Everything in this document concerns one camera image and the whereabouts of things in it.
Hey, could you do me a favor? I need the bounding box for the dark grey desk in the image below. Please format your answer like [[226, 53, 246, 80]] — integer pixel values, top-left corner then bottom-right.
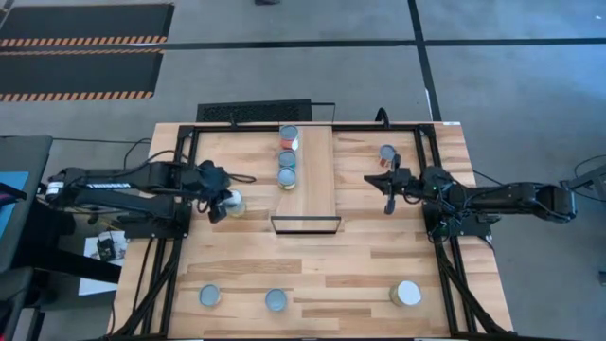
[[0, 135, 54, 274]]

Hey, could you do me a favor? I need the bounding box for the grey metal stand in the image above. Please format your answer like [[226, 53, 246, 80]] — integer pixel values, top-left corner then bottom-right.
[[561, 163, 606, 190]]

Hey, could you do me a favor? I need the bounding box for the orange pink pineapple can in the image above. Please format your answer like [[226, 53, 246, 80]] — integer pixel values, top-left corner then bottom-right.
[[278, 123, 300, 152]]

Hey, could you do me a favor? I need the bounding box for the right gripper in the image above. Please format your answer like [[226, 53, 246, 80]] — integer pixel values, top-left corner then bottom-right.
[[364, 152, 426, 216]]

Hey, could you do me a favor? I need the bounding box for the small black controller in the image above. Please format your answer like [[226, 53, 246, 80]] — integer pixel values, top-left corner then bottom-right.
[[97, 238, 117, 260]]

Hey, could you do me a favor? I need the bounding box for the blue yellow can white lid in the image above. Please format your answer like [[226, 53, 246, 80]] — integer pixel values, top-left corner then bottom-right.
[[388, 279, 423, 308], [224, 188, 248, 219]]

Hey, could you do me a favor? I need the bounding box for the teal labelled can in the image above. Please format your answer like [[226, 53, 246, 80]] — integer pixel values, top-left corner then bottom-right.
[[277, 149, 298, 171]]

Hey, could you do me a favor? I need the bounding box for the red orange labelled can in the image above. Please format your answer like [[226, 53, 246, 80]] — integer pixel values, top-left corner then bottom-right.
[[378, 143, 398, 170]]

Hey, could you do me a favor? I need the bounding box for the thin black floor cable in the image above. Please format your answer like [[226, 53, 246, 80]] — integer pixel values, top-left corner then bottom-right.
[[51, 135, 157, 171]]

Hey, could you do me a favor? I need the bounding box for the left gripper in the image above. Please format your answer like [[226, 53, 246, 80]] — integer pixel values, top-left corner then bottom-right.
[[182, 159, 238, 224]]

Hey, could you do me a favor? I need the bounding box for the black hazard striped floor mat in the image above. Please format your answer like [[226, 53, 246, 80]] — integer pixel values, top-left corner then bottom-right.
[[0, 49, 165, 103], [0, 3, 175, 48]]

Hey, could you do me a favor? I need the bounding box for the blue flat pad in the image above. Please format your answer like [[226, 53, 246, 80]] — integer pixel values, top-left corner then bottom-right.
[[0, 170, 29, 238]]

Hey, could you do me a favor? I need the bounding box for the white paper sheet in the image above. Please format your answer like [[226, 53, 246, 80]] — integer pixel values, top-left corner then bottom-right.
[[78, 234, 129, 297]]

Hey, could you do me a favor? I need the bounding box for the wooden shelf with black rails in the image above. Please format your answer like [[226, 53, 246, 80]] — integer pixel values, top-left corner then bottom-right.
[[270, 101, 343, 236]]

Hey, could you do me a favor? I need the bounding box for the black aluminium table frame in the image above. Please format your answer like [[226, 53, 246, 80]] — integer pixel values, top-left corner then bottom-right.
[[108, 121, 515, 340]]

